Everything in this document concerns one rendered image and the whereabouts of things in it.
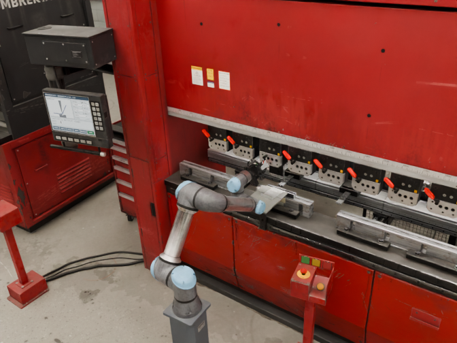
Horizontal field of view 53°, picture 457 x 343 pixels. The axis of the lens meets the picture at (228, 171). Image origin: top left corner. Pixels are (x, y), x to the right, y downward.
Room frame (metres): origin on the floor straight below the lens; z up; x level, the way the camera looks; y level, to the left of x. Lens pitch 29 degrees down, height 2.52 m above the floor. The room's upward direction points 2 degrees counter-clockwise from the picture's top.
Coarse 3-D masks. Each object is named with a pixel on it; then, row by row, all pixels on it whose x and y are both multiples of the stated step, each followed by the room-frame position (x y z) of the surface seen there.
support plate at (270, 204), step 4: (260, 188) 2.52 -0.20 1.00; (264, 188) 2.52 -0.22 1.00; (268, 188) 2.51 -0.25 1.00; (256, 192) 2.47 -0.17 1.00; (260, 192) 2.47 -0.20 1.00; (264, 192) 2.47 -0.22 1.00; (284, 192) 2.46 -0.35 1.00; (252, 196) 2.42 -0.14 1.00; (256, 196) 2.42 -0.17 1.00; (260, 196) 2.42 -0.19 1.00; (280, 196) 2.41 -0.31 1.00; (284, 196) 2.41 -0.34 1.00; (264, 200) 2.37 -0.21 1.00; (268, 200) 2.37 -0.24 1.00; (272, 200) 2.37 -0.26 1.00; (276, 200) 2.36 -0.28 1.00; (280, 200) 2.37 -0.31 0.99; (268, 204) 2.32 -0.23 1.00; (272, 204) 2.32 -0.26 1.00; (268, 208) 2.28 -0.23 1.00; (264, 212) 2.24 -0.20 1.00
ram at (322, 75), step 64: (192, 0) 2.81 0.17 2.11; (256, 0) 2.55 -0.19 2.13; (192, 64) 2.83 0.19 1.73; (256, 64) 2.55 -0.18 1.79; (320, 64) 2.32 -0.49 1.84; (384, 64) 2.12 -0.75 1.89; (448, 64) 1.96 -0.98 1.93; (320, 128) 2.31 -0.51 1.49; (384, 128) 2.10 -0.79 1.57; (448, 128) 1.93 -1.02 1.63
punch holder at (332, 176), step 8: (320, 160) 2.30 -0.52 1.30; (328, 160) 2.27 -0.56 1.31; (336, 160) 2.24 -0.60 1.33; (344, 160) 2.21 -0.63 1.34; (328, 168) 2.26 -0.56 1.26; (336, 168) 2.24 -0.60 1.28; (344, 168) 2.21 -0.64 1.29; (320, 176) 2.29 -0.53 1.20; (328, 176) 2.26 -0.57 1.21; (336, 176) 2.23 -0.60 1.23; (344, 176) 2.22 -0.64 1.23
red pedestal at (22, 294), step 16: (0, 208) 2.72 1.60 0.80; (16, 208) 2.71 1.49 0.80; (0, 224) 2.60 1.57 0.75; (16, 224) 2.68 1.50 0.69; (16, 256) 2.70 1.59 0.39; (16, 272) 2.71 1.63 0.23; (32, 272) 2.83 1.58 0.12; (16, 288) 2.66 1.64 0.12; (32, 288) 2.67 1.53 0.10; (16, 304) 2.60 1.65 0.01
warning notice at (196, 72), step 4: (192, 68) 2.83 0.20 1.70; (196, 68) 2.82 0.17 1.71; (200, 68) 2.80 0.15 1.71; (192, 72) 2.84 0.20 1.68; (196, 72) 2.82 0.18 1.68; (200, 72) 2.80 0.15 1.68; (192, 76) 2.84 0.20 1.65; (196, 76) 2.82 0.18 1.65; (200, 76) 2.80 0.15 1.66; (192, 80) 2.84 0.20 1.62; (196, 80) 2.82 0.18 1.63; (200, 80) 2.80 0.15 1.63; (200, 84) 2.80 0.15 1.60
